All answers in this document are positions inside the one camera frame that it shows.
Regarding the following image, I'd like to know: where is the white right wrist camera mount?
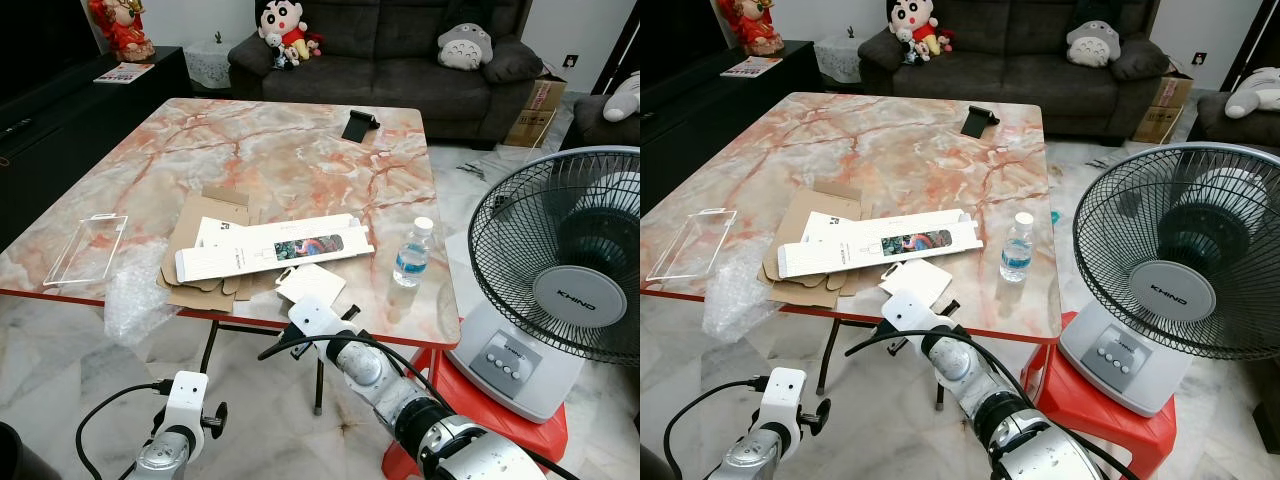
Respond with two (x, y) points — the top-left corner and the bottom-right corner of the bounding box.
(879, 289), (947, 342)
(287, 295), (347, 347)

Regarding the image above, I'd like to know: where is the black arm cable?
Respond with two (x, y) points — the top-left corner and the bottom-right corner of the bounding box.
(662, 373), (772, 480)
(844, 326), (1143, 480)
(75, 379), (174, 480)
(257, 328), (583, 480)

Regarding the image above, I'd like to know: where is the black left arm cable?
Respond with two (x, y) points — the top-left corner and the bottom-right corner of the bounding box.
(662, 373), (772, 480)
(75, 379), (174, 480)

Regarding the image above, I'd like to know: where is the black grey electric fan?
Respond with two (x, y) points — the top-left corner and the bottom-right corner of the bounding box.
(446, 145), (641, 425)
(1057, 141), (1280, 419)

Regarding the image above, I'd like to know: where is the long white product box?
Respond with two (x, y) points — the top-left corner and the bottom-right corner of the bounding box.
(776, 207), (980, 281)
(174, 212), (377, 285)

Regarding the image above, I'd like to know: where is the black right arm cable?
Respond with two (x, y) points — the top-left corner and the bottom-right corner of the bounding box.
(257, 328), (583, 480)
(844, 326), (1143, 480)

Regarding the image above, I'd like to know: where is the white plush toy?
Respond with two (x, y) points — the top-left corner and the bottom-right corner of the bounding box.
(602, 69), (641, 124)
(1224, 66), (1280, 122)

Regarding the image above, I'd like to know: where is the red plastic stool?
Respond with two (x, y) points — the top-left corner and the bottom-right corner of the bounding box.
(379, 344), (570, 480)
(1019, 309), (1180, 480)

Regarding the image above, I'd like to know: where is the black phone stand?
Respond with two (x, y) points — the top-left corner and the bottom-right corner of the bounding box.
(961, 104), (1002, 139)
(340, 111), (382, 144)

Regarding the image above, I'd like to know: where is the clear bubble wrap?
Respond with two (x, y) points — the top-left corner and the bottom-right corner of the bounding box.
(701, 239), (782, 342)
(102, 239), (187, 347)

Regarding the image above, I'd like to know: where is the red figurine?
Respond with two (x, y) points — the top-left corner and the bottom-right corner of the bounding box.
(715, 0), (787, 59)
(87, 0), (158, 64)

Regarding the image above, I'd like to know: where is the orange marble top table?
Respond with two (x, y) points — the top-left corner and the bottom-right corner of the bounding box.
(640, 91), (1064, 412)
(0, 96), (464, 417)

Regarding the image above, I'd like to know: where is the white leaflet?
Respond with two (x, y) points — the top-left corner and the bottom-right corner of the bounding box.
(194, 216), (262, 252)
(799, 211), (862, 245)

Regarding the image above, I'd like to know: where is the clear water bottle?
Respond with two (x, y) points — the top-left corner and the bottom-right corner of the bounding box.
(1000, 210), (1037, 285)
(392, 216), (437, 290)

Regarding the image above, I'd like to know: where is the white card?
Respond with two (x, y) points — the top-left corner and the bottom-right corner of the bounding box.
(274, 263), (348, 312)
(877, 259), (955, 312)

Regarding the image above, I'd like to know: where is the brown cardboard box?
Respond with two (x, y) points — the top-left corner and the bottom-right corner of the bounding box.
(502, 74), (569, 150)
(1131, 71), (1195, 145)

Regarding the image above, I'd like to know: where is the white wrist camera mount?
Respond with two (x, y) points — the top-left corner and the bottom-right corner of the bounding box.
(761, 366), (808, 437)
(162, 370), (210, 442)
(287, 295), (347, 347)
(879, 289), (947, 342)

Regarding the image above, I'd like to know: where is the clear plastic tray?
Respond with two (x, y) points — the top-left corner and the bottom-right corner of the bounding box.
(644, 208), (739, 285)
(41, 213), (130, 290)

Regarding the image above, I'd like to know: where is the white lace side table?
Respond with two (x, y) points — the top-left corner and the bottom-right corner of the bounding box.
(182, 39), (242, 92)
(811, 35), (867, 85)

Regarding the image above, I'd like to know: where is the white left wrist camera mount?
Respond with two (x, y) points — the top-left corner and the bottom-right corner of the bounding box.
(761, 366), (808, 437)
(162, 370), (210, 442)

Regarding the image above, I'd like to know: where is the black TV cabinet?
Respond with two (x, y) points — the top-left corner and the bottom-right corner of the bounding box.
(640, 39), (822, 217)
(0, 44), (192, 252)

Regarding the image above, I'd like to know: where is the dark brown long sofa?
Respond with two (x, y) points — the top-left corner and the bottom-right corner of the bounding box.
(857, 0), (1172, 147)
(227, 0), (547, 152)

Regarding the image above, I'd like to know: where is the red white magazine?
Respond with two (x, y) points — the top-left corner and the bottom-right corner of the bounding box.
(719, 56), (785, 80)
(92, 61), (157, 85)

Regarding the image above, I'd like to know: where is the cartoon boy plush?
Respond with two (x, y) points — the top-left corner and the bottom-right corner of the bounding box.
(887, 0), (947, 64)
(255, 0), (312, 70)

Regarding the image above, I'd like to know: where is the black television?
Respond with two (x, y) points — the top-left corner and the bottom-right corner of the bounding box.
(0, 0), (102, 102)
(640, 0), (732, 97)

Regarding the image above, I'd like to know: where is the grey Totoro plush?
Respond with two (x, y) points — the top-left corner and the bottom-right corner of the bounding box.
(1064, 17), (1124, 70)
(436, 21), (495, 74)

